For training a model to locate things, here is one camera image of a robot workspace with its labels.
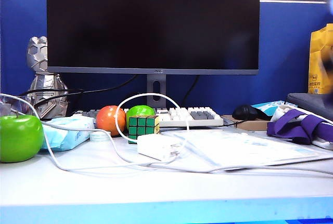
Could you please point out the light blue wet wipes pack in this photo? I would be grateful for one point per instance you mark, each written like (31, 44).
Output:
(67, 135)

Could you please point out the light blue tape roll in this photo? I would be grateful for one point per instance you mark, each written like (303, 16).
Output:
(99, 137)

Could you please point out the yellow paper bag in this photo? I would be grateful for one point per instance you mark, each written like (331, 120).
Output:
(316, 60)

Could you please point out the green apple without stem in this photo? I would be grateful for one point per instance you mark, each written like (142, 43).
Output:
(140, 110)

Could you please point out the dark grey laptop bag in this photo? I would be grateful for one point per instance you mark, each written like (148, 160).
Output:
(309, 103)

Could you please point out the silver faceted figurine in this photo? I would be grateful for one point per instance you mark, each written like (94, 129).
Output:
(44, 81)

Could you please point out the white cloth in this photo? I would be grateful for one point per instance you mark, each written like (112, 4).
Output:
(281, 111)

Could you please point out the document in clear sleeve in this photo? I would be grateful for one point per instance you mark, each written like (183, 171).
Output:
(247, 148)

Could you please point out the purple cloth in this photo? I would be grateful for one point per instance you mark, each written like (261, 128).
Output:
(299, 128)

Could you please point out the white and grey keyboard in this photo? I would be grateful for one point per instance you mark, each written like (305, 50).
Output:
(197, 118)

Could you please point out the black computer monitor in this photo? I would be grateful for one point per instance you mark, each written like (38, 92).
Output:
(156, 26)

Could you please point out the Rubik's cube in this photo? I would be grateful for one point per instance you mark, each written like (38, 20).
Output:
(140, 125)

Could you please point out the large green apple with stem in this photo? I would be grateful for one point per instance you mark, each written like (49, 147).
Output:
(20, 138)

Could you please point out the faceted clear plastic cup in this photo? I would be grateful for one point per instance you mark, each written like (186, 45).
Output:
(10, 104)

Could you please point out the light blue printed package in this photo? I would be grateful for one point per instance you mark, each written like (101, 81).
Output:
(270, 104)

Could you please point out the white charging base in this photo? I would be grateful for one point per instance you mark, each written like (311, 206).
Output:
(156, 146)

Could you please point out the orange-red round fruit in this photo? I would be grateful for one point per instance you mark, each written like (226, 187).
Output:
(106, 120)

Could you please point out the brown cardboard box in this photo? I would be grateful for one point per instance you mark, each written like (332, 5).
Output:
(252, 125)

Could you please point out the black computer mouse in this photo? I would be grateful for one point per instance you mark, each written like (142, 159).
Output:
(247, 112)

